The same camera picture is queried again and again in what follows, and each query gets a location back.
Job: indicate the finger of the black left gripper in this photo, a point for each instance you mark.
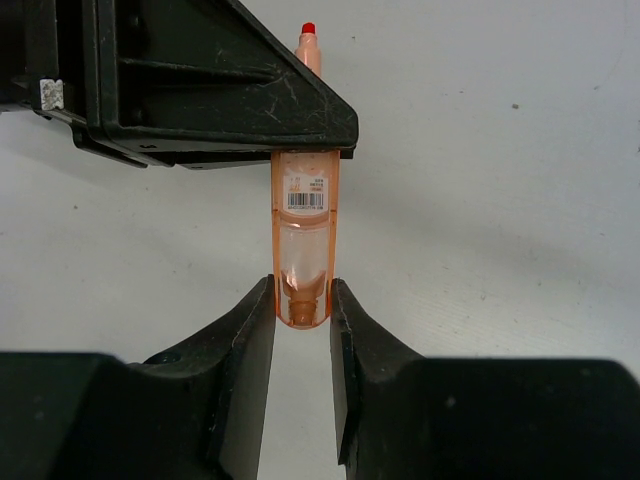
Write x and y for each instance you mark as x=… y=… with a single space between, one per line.
x=201 y=84

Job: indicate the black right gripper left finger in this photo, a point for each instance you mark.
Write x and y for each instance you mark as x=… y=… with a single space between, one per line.
x=203 y=400

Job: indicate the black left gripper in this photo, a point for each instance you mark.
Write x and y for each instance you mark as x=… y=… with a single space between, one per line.
x=42 y=63

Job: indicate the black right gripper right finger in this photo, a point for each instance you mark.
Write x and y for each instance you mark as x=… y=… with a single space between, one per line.
x=380 y=428

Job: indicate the orange highlighter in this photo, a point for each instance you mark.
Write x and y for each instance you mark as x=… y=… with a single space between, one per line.
x=304 y=204

